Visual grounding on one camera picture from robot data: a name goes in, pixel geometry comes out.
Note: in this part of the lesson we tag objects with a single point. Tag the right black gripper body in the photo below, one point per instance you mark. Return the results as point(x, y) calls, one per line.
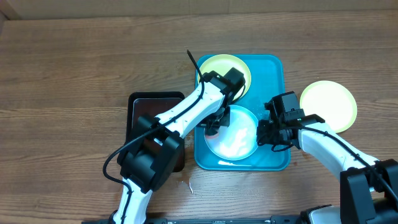
point(265, 132)

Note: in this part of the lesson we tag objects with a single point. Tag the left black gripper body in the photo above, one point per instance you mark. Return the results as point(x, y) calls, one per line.
point(216, 121)

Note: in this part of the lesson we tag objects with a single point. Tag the light blue plate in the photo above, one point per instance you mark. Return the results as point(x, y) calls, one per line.
point(238, 140)

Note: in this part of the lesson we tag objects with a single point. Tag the yellow-green plate with sauce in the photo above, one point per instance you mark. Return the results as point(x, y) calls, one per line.
point(222, 63)

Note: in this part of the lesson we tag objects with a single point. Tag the green and orange sponge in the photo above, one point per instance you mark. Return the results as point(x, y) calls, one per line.
point(212, 136)

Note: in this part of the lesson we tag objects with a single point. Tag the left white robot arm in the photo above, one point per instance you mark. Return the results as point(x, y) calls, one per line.
point(148, 159)

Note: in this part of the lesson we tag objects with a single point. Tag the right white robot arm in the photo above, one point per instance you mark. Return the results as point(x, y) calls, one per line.
point(368, 186)

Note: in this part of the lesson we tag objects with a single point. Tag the black rectangular wash tray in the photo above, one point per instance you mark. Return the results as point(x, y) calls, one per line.
point(152, 103)

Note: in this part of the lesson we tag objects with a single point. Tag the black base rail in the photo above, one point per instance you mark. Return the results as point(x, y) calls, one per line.
point(275, 219)

